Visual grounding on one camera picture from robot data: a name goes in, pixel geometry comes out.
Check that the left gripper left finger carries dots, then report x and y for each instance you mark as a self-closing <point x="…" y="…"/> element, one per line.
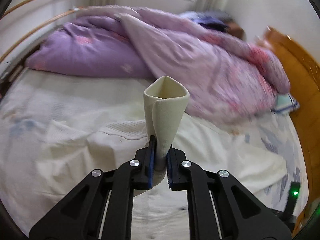
<point x="100" y="206"/>

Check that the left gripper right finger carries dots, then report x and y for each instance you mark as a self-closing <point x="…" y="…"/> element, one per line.
<point x="219" y="206"/>

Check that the white knit jacket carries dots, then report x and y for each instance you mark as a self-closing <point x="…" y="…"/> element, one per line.
<point x="160" y="209"/>

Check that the striped teal pillow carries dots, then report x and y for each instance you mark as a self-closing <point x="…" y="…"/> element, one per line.
<point x="285" y="104"/>

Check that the purple floral quilt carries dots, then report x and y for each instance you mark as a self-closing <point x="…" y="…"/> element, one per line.
<point x="227" y="78"/>

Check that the wooden headboard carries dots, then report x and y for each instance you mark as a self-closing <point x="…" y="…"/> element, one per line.
<point x="303" y="73"/>

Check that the lower wooden rail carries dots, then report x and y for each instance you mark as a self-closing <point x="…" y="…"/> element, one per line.
<point x="42" y="25"/>

